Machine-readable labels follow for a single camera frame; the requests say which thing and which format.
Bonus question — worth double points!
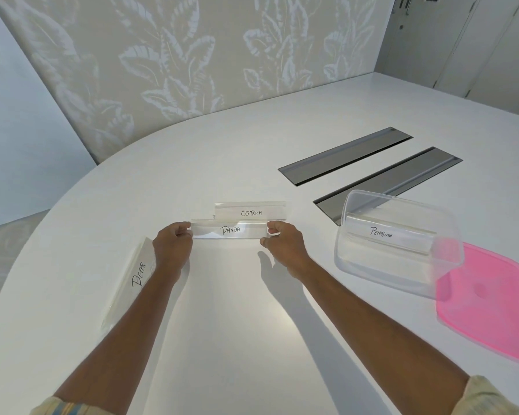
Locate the striped beige left sleeve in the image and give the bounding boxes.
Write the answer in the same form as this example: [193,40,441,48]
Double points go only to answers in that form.
[28,395,97,415]

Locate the beige right sleeve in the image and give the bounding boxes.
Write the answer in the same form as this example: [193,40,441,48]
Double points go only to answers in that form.
[436,375,519,415]

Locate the person's right forearm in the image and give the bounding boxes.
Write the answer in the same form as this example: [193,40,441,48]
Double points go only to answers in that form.
[281,256,473,415]

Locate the white cabinet doors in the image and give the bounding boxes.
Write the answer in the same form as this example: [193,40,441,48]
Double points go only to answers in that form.
[374,0,519,114]

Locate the person's right hand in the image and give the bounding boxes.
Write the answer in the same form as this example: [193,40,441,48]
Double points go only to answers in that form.
[259,220,313,280]

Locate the grey table cable flap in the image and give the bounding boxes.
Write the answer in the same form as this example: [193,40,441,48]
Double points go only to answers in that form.
[277,127,415,186]
[312,146,464,225]

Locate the person's left forearm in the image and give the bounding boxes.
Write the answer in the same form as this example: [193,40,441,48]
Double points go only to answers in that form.
[52,260,191,415]

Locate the clear acrylic name card holder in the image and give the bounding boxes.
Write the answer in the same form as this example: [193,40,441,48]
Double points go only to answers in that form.
[213,201,288,223]
[100,236,159,331]
[343,210,440,256]
[190,218,271,242]

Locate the person's left hand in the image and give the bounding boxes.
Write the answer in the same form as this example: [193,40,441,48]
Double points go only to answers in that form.
[152,221,195,276]

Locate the clear plastic food container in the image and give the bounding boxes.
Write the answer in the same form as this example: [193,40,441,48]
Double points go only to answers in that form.
[332,189,466,301]

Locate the pink plastic container lid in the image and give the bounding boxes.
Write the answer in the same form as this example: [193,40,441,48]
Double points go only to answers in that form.
[434,241,519,366]

